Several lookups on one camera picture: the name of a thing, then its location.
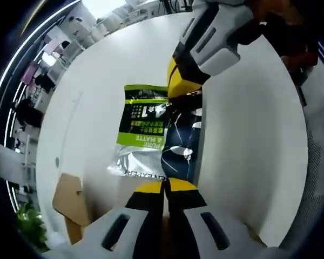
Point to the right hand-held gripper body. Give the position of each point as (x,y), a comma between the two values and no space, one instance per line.
(232,2)

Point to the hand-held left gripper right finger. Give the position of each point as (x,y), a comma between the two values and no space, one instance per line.
(183,215)

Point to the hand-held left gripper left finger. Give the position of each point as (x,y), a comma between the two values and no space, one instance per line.
(145,221)

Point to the brown cardboard shoe box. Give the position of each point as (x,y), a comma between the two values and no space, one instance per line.
(70,199)

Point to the green and blue soft packet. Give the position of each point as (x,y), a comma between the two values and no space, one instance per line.
(140,116)

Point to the person's right hand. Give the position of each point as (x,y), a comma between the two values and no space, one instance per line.
(286,32)

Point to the round table grommet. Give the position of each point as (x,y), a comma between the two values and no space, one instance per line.
(57,161)

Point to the green potted plant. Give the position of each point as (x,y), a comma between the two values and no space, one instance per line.
(29,224)

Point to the white monitor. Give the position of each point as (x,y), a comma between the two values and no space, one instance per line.
(10,164)

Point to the purple screen monitor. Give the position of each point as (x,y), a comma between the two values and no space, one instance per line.
(29,74)

